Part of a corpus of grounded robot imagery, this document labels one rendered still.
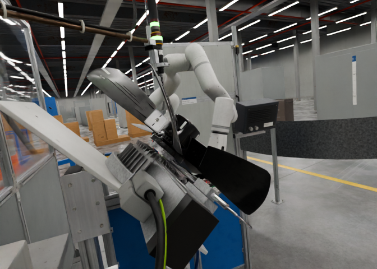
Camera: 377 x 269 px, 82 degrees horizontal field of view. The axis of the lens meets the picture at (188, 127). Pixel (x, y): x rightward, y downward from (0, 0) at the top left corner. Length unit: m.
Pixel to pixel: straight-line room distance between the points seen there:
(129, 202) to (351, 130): 2.32
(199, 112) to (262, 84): 7.87
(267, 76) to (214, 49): 7.90
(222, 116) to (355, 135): 1.79
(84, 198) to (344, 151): 2.34
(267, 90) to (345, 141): 8.41
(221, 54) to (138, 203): 2.76
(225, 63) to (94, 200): 2.65
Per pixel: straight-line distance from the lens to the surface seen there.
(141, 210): 0.48
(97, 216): 0.74
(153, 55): 0.86
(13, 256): 0.80
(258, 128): 1.50
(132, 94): 0.79
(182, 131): 0.74
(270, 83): 10.95
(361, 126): 2.59
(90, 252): 0.80
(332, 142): 2.56
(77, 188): 0.70
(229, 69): 3.10
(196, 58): 1.12
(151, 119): 0.78
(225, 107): 0.99
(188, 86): 2.82
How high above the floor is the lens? 1.32
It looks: 8 degrees down
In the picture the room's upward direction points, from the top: 7 degrees counter-clockwise
